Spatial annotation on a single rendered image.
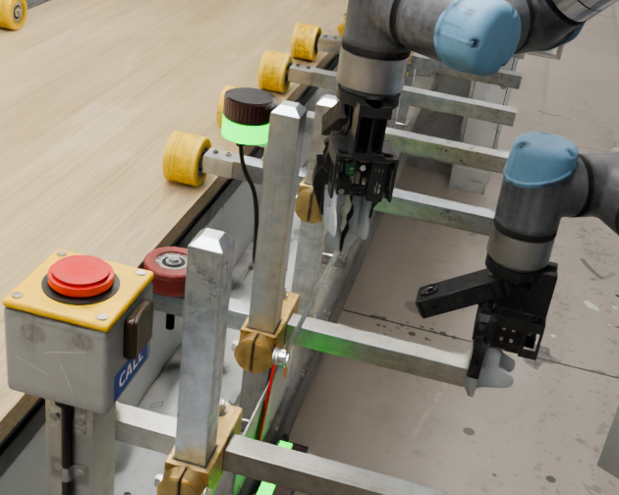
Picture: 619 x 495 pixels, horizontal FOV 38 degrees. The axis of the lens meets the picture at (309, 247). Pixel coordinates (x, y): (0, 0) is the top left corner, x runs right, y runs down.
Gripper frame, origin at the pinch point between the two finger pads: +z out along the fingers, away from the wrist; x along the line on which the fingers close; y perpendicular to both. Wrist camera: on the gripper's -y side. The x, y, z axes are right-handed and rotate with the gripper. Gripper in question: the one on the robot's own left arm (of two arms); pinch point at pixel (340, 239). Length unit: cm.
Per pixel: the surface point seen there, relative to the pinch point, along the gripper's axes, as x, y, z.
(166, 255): -21.1, -11.7, 10.3
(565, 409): 93, -95, 97
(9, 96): -52, -68, 9
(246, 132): -13.0, 0.6, -13.1
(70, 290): -27, 49, -20
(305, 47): 7, -102, 4
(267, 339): -7.6, 1.5, 14.3
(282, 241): -7.3, 1.0, 0.3
